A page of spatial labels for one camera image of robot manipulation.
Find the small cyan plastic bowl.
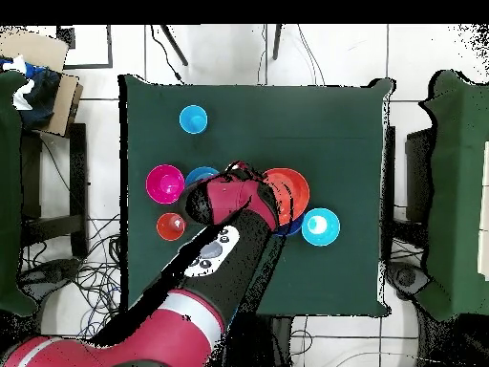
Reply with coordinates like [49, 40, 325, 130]
[300, 206, 342, 248]

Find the light blue plastic cup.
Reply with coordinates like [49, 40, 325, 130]
[178, 104, 209, 136]

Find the black cable tangle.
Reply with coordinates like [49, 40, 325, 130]
[22, 213, 123, 341]

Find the blue flat-bottomed ringed bowl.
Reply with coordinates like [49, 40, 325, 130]
[184, 166, 221, 187]

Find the black floor frame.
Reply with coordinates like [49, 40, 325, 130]
[56, 24, 114, 71]

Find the black stool frame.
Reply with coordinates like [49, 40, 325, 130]
[20, 121, 89, 261]

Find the black equipment base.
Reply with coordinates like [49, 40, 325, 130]
[18, 257, 83, 295]
[385, 261, 431, 301]

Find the large orange plastic bowl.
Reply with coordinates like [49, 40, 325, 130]
[262, 167, 311, 227]

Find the black tripod leg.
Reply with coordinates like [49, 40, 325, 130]
[271, 24, 283, 61]
[159, 24, 189, 67]

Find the brown cardboard box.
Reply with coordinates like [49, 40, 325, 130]
[0, 28, 84, 137]

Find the orange plastic cup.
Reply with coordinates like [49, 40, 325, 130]
[156, 212, 188, 243]

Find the blue and white cloth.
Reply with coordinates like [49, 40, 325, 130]
[0, 54, 62, 131]

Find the dark green tablecloth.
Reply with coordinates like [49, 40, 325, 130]
[118, 74, 394, 320]

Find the dark blue plastic bowl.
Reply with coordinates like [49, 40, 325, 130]
[272, 213, 306, 237]

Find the green cloth side table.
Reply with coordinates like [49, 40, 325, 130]
[0, 70, 39, 316]
[419, 70, 489, 322]

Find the pink plastic bowl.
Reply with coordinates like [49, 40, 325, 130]
[145, 163, 186, 205]

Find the black box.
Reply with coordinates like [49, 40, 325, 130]
[405, 127, 435, 223]

